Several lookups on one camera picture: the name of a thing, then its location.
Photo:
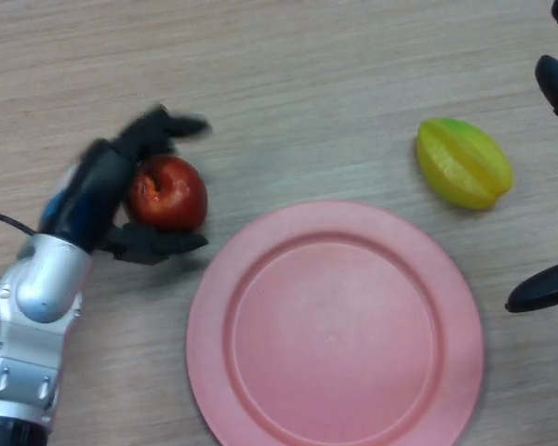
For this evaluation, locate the red apple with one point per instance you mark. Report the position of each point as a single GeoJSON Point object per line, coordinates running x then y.
{"type": "Point", "coordinates": [172, 195]}

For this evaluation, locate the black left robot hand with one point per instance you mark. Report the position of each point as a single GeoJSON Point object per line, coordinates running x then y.
{"type": "Point", "coordinates": [97, 186]}

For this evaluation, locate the yellow green starfruit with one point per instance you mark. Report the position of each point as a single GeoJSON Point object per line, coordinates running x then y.
{"type": "Point", "coordinates": [462, 162]}

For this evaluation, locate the pink round plate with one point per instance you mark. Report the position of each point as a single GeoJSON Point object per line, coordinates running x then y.
{"type": "Point", "coordinates": [336, 325]}

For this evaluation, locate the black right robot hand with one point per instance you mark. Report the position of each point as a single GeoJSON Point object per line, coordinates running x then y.
{"type": "Point", "coordinates": [553, 97]}

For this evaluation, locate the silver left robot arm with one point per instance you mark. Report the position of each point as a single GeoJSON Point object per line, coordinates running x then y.
{"type": "Point", "coordinates": [28, 325]}

